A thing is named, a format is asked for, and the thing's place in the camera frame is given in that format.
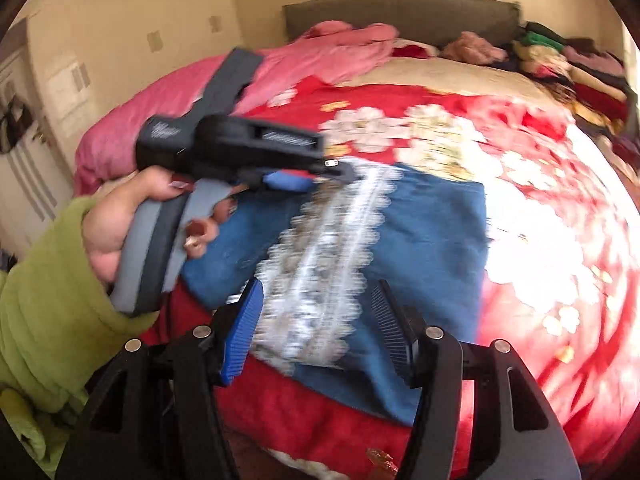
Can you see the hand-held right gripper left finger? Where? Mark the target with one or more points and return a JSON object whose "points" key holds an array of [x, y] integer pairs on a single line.
{"points": [[242, 330]]}

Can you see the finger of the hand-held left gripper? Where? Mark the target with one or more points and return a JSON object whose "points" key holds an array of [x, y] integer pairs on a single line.
{"points": [[340, 170], [285, 181]]}

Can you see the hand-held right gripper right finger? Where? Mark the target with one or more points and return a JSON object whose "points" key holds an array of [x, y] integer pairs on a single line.
{"points": [[387, 325]]}

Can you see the blue denim pants lace trim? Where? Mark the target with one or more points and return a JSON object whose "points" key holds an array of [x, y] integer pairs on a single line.
{"points": [[430, 240]]}

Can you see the person's left forearm green sleeve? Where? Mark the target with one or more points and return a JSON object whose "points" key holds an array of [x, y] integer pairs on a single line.
{"points": [[45, 310]]}

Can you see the person's left hand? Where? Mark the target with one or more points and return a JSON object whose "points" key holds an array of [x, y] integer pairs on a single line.
{"points": [[107, 230]]}

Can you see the pink quilt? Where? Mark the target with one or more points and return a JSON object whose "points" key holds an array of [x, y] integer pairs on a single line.
{"points": [[150, 110]]}

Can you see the red floral blanket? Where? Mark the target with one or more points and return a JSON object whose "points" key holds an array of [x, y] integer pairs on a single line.
{"points": [[310, 410]]}

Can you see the dark red cloth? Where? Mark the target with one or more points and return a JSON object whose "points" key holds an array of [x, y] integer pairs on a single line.
{"points": [[412, 51]]}

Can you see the cream wardrobe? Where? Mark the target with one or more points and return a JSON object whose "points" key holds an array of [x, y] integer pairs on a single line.
{"points": [[125, 35]]}

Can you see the grey padded headboard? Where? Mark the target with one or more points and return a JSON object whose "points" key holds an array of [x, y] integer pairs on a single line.
{"points": [[400, 15]]}

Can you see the pink fuzzy cloth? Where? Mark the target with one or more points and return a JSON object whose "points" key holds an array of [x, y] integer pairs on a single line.
{"points": [[472, 47]]}

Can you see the dark hanging bag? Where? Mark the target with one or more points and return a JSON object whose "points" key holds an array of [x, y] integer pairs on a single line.
{"points": [[15, 125]]}

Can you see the pile of folded clothes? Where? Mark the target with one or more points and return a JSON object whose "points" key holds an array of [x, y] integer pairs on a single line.
{"points": [[575, 70]]}

